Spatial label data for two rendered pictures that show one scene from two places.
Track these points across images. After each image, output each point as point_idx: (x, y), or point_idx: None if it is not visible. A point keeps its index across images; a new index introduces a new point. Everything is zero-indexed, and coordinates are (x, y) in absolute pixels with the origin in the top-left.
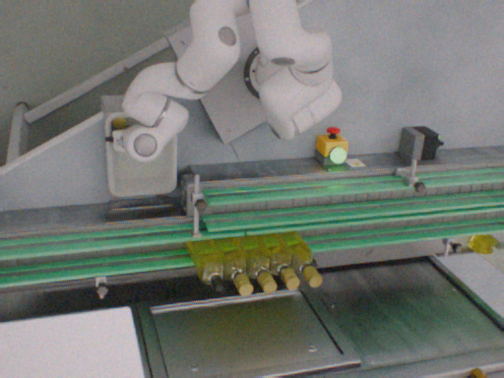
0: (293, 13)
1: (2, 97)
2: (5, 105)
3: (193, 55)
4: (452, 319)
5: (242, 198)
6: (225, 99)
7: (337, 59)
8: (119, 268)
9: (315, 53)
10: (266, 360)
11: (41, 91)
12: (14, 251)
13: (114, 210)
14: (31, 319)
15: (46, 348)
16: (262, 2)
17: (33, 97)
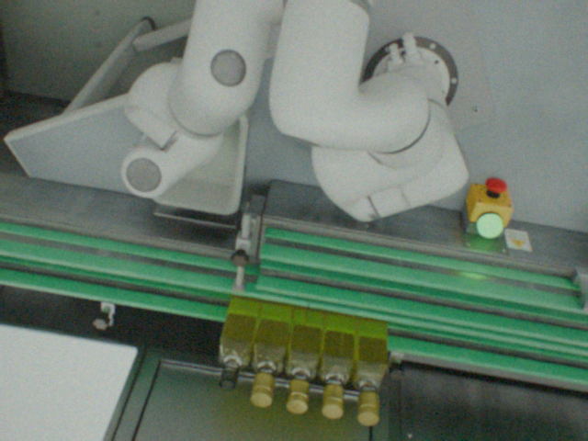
0: (340, 57)
1: (126, 7)
2: (129, 17)
3: (177, 83)
4: None
5: (311, 259)
6: None
7: (531, 80)
8: (134, 298)
9: (362, 141)
10: None
11: (173, 8)
12: (5, 244)
13: (158, 214)
14: (16, 328)
15: (7, 379)
16: (292, 23)
17: (163, 15)
